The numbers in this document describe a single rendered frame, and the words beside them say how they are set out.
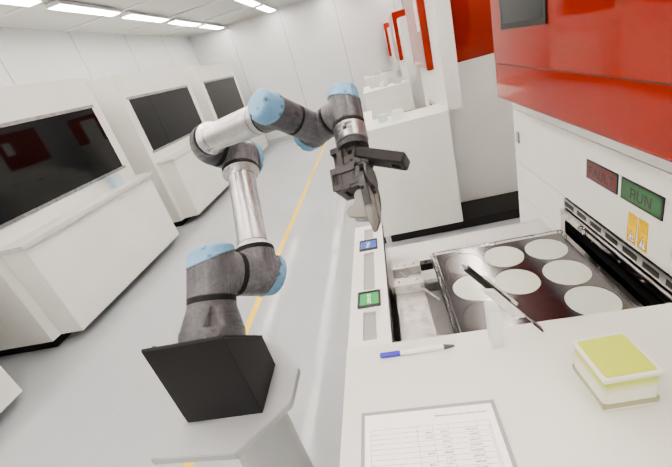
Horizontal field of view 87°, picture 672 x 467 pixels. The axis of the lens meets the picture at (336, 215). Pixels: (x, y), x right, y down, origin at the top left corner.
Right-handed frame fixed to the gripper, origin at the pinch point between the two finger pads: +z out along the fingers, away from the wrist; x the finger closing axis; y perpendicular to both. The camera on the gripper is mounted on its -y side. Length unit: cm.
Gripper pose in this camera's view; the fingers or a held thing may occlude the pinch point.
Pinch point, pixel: (377, 224)
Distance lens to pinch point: 72.7
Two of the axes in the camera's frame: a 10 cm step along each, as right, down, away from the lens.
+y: -8.9, 2.8, 3.7
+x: -4.4, -2.5, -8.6
